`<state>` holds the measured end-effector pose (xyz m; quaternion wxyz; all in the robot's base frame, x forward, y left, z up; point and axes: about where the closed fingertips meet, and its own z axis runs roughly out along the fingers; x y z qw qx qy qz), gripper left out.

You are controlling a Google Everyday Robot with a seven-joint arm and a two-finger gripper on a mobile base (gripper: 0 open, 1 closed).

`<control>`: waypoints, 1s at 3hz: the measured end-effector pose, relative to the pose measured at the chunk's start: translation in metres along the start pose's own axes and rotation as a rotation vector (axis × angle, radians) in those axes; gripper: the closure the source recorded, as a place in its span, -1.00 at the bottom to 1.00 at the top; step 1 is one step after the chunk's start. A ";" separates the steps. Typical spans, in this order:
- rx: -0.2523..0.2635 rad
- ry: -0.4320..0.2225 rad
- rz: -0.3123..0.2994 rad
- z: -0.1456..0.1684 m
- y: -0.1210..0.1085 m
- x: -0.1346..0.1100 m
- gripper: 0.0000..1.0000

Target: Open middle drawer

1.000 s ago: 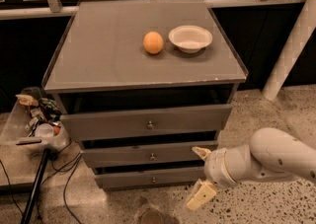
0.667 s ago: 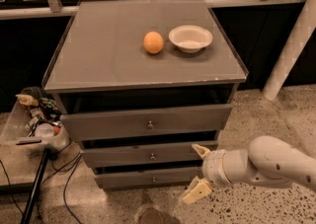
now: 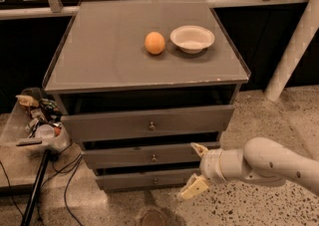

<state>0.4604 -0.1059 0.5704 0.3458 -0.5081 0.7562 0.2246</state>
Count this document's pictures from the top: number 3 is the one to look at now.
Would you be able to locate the grey drawer cabinet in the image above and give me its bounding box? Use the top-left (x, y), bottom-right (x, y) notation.
top-left (43, 0), bottom-right (250, 177)

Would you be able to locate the black floor cable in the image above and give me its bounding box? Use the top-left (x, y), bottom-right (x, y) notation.
top-left (0, 141), bottom-right (84, 226)

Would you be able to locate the crumpled snack bag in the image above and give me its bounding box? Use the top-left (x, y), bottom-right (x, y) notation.
top-left (39, 99), bottom-right (62, 116)

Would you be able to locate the grey drawer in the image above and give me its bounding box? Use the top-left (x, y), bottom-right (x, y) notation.
top-left (96, 168), bottom-right (200, 191)
top-left (62, 105), bottom-right (234, 142)
top-left (82, 143), bottom-right (200, 169)

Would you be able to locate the black stand pole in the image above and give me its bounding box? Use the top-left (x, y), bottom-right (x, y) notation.
top-left (20, 149), bottom-right (51, 226)

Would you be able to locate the grey top drawer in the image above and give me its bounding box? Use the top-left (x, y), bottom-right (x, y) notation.
top-left (62, 105), bottom-right (234, 142)

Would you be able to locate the white cup in bin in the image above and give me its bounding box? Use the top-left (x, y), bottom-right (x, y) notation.
top-left (35, 124), bottom-right (55, 138)

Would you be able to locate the white bowl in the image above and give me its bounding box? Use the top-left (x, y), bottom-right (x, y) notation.
top-left (170, 25), bottom-right (215, 54)

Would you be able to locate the orange fruit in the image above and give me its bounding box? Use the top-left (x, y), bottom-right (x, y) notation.
top-left (145, 32), bottom-right (165, 55)

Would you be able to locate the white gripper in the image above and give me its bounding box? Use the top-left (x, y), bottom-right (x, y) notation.
top-left (179, 142), bottom-right (226, 200)

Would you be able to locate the white diagonal post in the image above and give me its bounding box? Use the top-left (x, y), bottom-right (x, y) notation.
top-left (264, 0), bottom-right (319, 102)

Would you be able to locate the round floor drain cover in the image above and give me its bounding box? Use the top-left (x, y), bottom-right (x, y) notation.
top-left (139, 208), bottom-right (166, 226)

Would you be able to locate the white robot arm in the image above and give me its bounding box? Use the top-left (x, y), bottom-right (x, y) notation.
top-left (178, 137), bottom-right (319, 200)

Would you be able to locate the grey bottom drawer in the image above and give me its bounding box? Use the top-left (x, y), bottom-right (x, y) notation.
top-left (96, 168), bottom-right (200, 191)

